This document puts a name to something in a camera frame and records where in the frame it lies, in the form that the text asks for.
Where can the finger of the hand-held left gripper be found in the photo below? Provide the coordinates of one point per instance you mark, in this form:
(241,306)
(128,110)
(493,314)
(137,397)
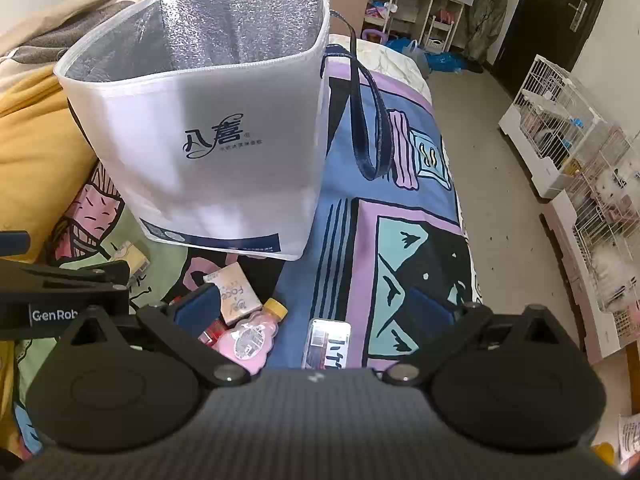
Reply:
(60,275)
(12,243)

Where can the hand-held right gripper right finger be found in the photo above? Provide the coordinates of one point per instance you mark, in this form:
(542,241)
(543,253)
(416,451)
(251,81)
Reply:
(430,310)

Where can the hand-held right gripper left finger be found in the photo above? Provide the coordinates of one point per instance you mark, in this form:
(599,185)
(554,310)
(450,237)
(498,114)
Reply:
(197,305)

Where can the pink bottle with yellow cap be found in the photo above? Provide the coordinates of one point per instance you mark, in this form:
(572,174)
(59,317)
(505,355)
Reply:
(250,345)

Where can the white barcode packet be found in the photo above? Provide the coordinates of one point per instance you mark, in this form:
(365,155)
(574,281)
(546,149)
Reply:
(325,342)

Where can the white insulated bag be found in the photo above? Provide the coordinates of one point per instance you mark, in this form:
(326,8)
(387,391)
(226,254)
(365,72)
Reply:
(225,110)

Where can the red clear plastic item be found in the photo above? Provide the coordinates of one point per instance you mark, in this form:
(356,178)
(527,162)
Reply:
(214,332)

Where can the beige small box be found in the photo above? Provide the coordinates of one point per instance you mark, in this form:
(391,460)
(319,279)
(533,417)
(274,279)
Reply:
(240,290)

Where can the yellow tissue pack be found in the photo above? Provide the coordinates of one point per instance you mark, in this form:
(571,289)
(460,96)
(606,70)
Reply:
(135,257)

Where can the yellow blanket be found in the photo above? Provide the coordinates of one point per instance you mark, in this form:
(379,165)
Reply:
(35,150)

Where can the printed cartoon blanket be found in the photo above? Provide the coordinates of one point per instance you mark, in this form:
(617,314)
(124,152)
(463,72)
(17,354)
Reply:
(400,200)

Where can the grey cloth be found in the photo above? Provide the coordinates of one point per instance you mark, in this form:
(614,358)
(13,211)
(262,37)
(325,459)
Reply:
(55,35)

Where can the printed paper sheet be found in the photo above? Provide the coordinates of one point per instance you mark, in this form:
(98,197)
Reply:
(629,437)

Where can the blue plastic bag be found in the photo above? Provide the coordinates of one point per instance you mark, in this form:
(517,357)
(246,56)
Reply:
(445,62)

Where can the beige cloth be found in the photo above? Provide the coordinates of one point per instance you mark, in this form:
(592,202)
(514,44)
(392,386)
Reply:
(75,0)

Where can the white plastic bag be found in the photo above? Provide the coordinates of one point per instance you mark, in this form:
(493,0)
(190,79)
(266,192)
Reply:
(416,57)

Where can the olive hanging coat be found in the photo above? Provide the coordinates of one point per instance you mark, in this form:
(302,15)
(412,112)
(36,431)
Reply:
(487,10)

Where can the white wooden shelf unit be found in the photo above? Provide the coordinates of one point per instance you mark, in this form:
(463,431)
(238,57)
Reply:
(415,0)

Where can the dark door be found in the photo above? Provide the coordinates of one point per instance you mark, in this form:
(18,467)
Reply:
(550,20)

